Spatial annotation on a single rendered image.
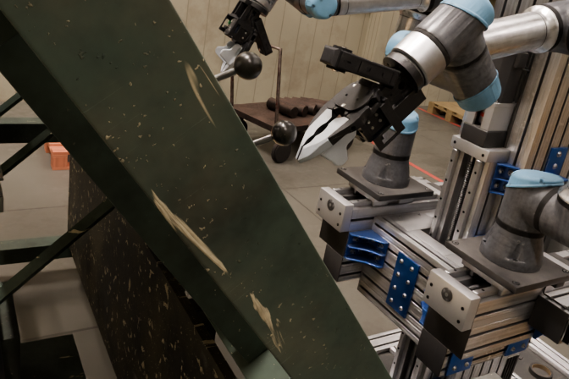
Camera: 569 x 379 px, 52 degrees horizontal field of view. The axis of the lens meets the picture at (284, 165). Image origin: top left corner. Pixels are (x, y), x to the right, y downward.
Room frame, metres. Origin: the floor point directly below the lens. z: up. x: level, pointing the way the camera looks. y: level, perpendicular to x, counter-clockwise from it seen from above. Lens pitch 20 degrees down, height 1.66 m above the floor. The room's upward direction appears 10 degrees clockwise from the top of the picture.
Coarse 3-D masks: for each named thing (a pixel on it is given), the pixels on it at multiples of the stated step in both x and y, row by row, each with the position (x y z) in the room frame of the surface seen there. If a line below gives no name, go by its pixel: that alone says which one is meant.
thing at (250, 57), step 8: (240, 56) 0.75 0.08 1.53; (248, 56) 0.75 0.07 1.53; (256, 56) 0.76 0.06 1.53; (240, 64) 0.75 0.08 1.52; (248, 64) 0.75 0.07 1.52; (256, 64) 0.75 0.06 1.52; (224, 72) 0.76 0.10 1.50; (232, 72) 0.76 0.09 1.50; (240, 72) 0.75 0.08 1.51; (248, 72) 0.75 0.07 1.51; (256, 72) 0.75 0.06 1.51
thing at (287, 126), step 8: (280, 120) 0.80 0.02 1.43; (288, 120) 0.81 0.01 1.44; (272, 128) 0.80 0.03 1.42; (280, 128) 0.79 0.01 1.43; (288, 128) 0.79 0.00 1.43; (264, 136) 0.80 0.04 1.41; (272, 136) 0.80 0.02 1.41; (280, 136) 0.78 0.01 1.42; (288, 136) 0.79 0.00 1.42; (256, 144) 0.80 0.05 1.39; (280, 144) 0.79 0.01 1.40; (288, 144) 0.79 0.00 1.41
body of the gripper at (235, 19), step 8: (240, 0) 1.67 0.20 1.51; (248, 0) 1.65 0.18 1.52; (240, 8) 1.66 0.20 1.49; (248, 8) 1.65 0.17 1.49; (256, 8) 1.66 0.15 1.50; (232, 16) 1.65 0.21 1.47; (240, 16) 1.66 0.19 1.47; (248, 16) 1.66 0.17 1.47; (256, 16) 1.67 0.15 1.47; (264, 16) 1.70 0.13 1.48; (232, 24) 1.63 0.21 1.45; (240, 24) 1.62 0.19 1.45; (248, 24) 1.66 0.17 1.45; (224, 32) 1.66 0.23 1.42; (232, 32) 1.61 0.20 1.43; (240, 32) 1.63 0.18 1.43; (248, 32) 1.65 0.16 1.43; (256, 32) 1.66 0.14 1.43; (240, 40) 1.63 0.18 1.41; (248, 40) 1.64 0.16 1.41
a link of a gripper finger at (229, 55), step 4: (236, 44) 1.64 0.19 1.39; (232, 48) 1.63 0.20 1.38; (236, 48) 1.64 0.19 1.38; (240, 48) 1.64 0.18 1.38; (220, 52) 1.61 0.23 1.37; (224, 52) 1.62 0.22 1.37; (228, 52) 1.62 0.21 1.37; (232, 52) 1.63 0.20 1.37; (236, 52) 1.64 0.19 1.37; (224, 56) 1.62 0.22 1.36; (228, 56) 1.63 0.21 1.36; (232, 56) 1.63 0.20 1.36; (236, 56) 1.63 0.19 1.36; (224, 60) 1.62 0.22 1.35; (228, 60) 1.63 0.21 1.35; (232, 60) 1.63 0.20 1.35; (228, 64) 1.63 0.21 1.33; (232, 64) 1.63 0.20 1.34; (224, 68) 1.64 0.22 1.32; (228, 68) 1.63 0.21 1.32
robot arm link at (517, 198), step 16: (512, 176) 1.32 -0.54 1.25; (528, 176) 1.29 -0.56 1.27; (544, 176) 1.30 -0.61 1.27; (512, 192) 1.30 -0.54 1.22; (528, 192) 1.27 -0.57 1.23; (544, 192) 1.26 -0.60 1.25; (512, 208) 1.29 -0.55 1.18; (528, 208) 1.25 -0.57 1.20; (512, 224) 1.28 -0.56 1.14; (528, 224) 1.26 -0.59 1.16
